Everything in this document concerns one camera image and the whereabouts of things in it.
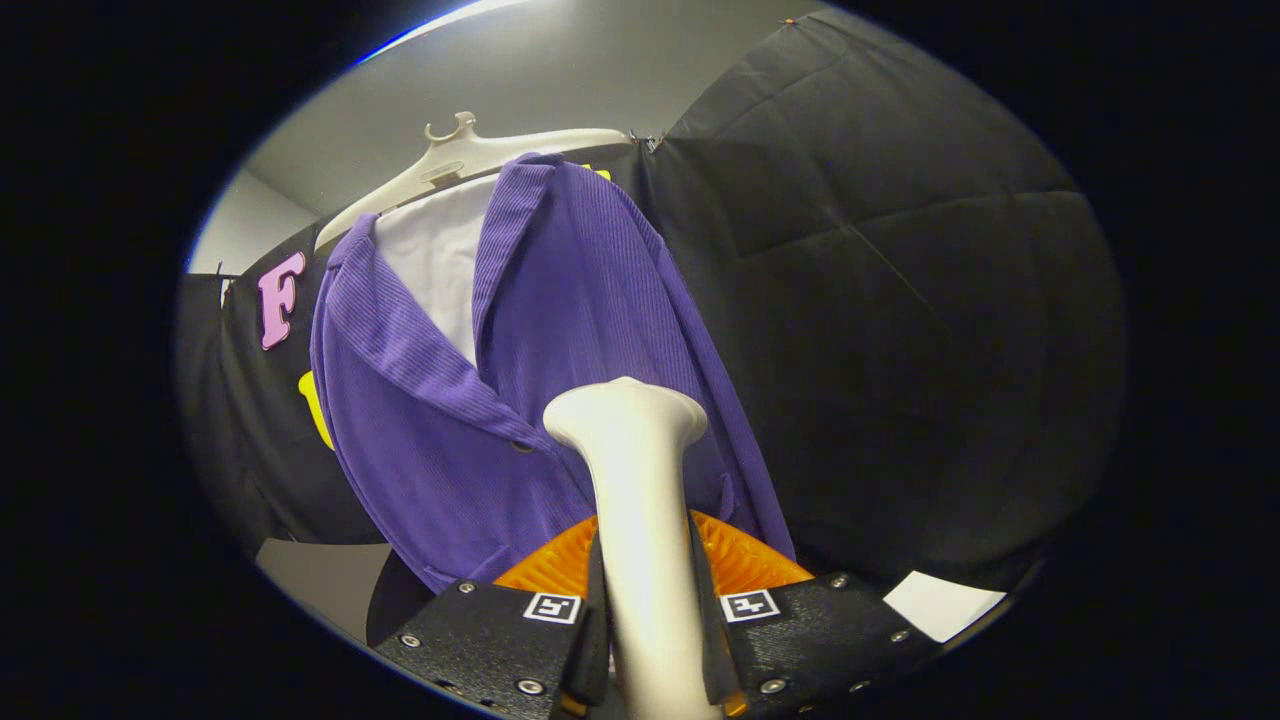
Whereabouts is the white garment steamer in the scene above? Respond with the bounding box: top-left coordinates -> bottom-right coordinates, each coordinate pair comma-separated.
542,377 -> 709,720

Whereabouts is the white flat board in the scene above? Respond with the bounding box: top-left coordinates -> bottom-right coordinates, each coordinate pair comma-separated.
883,570 -> 1007,644

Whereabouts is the purple jacket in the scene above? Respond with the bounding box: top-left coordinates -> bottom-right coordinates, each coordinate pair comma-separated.
310,152 -> 798,593

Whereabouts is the black backdrop cloth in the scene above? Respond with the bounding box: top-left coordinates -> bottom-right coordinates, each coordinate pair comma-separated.
175,8 -> 1126,591

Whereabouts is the white shirt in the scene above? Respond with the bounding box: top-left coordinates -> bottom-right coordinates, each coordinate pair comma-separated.
375,175 -> 501,366

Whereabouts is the white plastic clothes hanger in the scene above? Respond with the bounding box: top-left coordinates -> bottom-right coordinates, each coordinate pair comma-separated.
315,111 -> 636,251

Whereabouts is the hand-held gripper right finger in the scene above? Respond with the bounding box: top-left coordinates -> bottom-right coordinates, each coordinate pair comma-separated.
685,510 -> 943,720

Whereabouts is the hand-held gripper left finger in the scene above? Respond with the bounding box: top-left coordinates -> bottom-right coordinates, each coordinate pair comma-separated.
372,515 -> 613,720

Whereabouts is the grey cabinet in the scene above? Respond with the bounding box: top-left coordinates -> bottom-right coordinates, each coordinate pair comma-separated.
256,538 -> 393,643

